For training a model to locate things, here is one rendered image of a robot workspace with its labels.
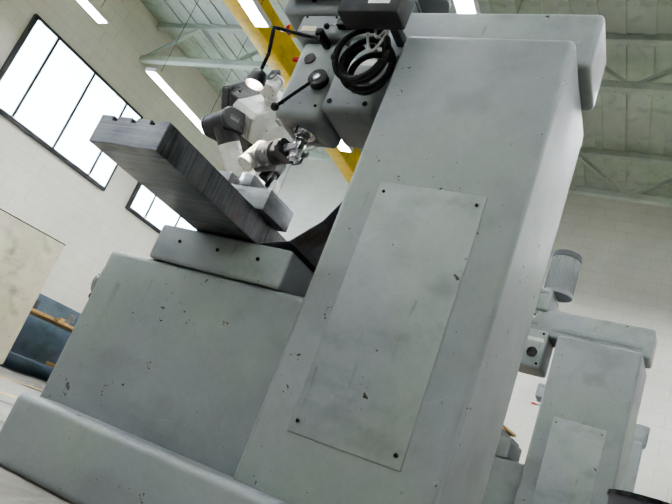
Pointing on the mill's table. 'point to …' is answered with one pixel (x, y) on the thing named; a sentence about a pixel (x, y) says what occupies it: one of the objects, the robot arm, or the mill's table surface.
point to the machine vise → (265, 202)
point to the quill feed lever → (306, 86)
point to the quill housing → (309, 98)
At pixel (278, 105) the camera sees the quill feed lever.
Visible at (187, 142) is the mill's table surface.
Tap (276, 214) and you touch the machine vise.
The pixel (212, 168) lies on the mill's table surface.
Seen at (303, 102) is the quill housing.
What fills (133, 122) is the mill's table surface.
